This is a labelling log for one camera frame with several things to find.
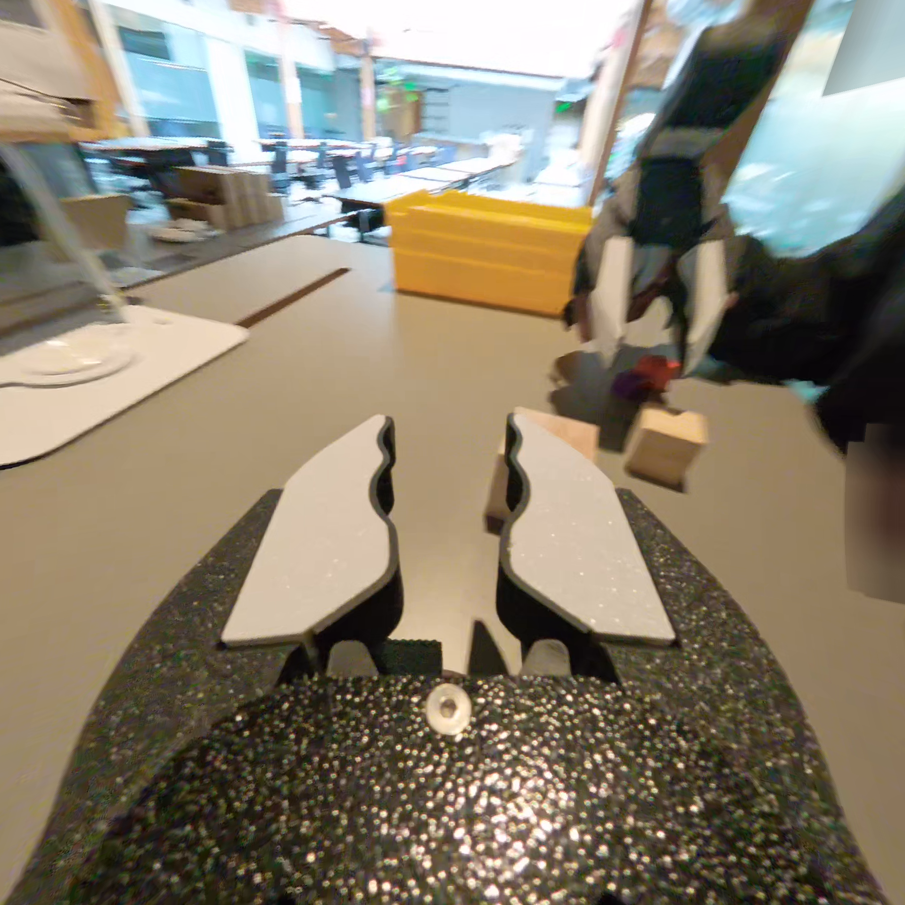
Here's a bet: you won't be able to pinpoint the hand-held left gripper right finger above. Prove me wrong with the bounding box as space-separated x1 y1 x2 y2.
495 412 677 676

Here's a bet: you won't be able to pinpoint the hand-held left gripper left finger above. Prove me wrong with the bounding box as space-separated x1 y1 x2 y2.
221 414 405 676

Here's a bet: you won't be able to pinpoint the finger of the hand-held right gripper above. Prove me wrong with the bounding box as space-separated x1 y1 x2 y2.
588 237 637 363
676 242 732 377

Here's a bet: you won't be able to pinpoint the red wooden cube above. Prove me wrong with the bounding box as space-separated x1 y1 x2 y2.
631 355 684 395

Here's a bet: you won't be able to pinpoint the natural wooden cube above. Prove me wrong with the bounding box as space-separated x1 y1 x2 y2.
484 406 601 536
622 405 709 494

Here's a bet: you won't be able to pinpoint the yellow plastic bin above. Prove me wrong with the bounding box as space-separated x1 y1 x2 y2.
384 189 595 317

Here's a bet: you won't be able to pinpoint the rows of office tables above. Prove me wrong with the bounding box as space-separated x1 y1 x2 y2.
81 134 524 245

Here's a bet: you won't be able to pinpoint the white folding document stand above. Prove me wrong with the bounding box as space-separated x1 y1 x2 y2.
0 145 250 469

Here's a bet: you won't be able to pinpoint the rows of black office chairs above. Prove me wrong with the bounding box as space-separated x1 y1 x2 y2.
205 138 425 206

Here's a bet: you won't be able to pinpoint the crumpled clear plastic wrap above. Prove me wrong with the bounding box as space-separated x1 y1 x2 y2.
150 218 213 245

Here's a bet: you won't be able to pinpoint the pile of cardboard boxes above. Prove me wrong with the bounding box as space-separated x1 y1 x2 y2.
166 164 285 230

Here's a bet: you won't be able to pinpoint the small empty wooden board stand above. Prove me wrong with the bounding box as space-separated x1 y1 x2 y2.
60 192 137 250

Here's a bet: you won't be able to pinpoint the wooden backing board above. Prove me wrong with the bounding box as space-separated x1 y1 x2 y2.
0 0 132 142

